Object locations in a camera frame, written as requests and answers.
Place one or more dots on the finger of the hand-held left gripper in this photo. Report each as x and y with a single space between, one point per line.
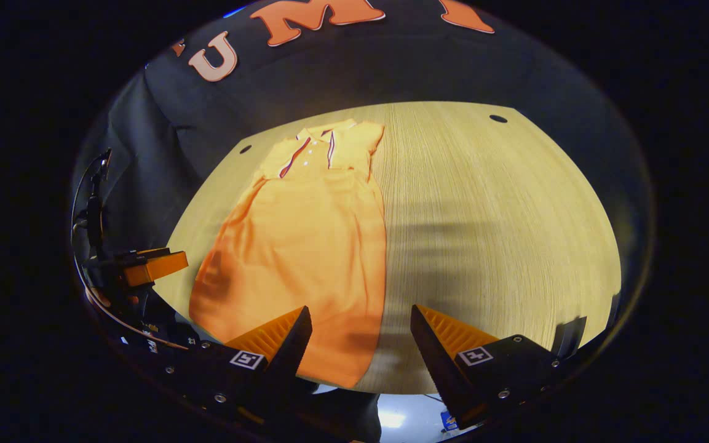
157 267

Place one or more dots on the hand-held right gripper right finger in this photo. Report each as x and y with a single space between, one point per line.
434 363

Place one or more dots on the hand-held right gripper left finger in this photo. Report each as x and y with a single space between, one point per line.
293 344

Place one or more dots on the orange T-shirt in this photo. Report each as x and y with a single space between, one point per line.
305 258

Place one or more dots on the small blue object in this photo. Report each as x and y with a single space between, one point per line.
448 421

